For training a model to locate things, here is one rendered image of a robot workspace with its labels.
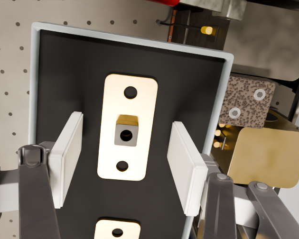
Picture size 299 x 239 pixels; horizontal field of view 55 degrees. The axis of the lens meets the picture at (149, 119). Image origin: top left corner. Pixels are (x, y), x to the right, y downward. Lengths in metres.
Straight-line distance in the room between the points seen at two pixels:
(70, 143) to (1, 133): 0.62
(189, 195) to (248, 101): 0.17
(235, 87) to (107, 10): 0.43
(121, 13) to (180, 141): 0.51
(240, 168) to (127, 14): 0.43
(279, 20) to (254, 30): 0.03
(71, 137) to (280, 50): 0.23
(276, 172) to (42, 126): 0.27
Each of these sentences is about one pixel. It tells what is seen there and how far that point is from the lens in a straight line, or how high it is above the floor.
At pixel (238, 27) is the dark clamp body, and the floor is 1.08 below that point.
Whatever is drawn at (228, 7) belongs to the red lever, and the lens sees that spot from 0.28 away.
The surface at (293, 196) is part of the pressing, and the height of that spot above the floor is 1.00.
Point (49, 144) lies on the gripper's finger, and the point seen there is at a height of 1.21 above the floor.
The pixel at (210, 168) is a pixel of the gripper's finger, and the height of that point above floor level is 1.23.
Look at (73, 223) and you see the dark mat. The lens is 0.27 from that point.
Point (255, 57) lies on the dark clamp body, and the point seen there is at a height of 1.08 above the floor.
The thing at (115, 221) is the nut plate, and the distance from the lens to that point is 0.26.
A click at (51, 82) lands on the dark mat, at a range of 0.22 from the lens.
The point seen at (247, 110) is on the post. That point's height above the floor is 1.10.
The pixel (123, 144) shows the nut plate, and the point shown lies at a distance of 0.21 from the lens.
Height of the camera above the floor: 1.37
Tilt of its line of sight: 70 degrees down
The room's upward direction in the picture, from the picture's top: 166 degrees clockwise
